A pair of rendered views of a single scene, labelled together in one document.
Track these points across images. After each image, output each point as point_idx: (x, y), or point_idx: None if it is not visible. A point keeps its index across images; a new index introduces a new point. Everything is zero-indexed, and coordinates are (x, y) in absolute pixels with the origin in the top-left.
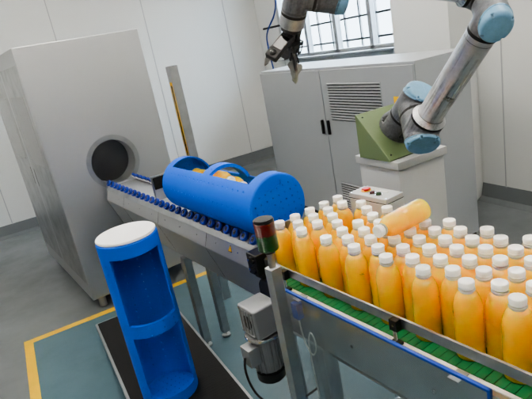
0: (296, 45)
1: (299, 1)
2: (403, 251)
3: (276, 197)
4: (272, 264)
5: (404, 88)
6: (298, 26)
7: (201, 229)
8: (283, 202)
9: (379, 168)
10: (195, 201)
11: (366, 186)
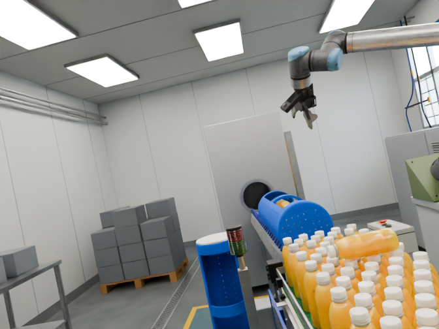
0: (307, 99)
1: (296, 64)
2: (343, 274)
3: (304, 221)
4: (241, 266)
5: None
6: (302, 84)
7: (272, 243)
8: (309, 226)
9: (429, 208)
10: (265, 221)
11: (387, 219)
